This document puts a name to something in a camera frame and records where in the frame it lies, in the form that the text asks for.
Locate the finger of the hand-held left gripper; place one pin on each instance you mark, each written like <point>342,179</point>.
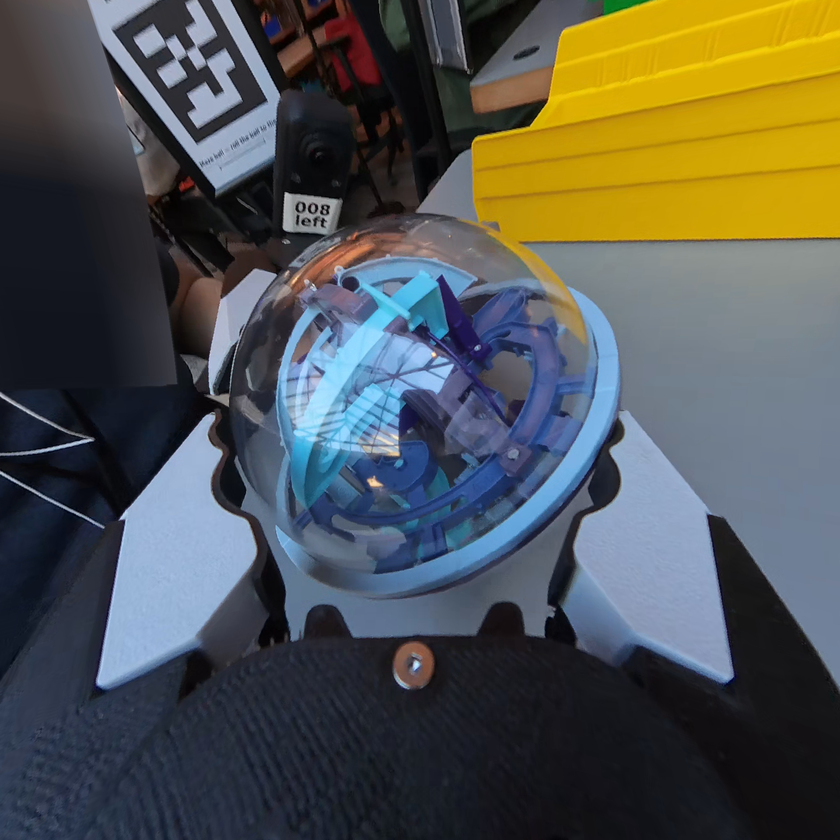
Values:
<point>239,308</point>

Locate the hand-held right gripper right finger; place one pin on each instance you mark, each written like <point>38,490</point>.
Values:
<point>649,564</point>

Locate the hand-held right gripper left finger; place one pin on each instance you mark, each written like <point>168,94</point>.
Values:
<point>177,564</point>

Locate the clear plastic maze ball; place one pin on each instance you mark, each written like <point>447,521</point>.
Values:
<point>426,407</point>

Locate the person's left hand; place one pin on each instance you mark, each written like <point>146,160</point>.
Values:
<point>197,315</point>

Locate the red chair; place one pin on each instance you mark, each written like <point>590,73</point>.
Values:
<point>354,56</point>

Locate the white sign with black marker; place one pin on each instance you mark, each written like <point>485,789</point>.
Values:
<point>190,79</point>

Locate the person's dark trousers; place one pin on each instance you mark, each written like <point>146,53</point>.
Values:
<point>59,472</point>

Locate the wooden table with grey top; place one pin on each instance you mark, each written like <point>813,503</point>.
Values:
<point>518,59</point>

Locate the yellow plastic bin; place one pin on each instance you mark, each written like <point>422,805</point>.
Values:
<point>656,131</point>

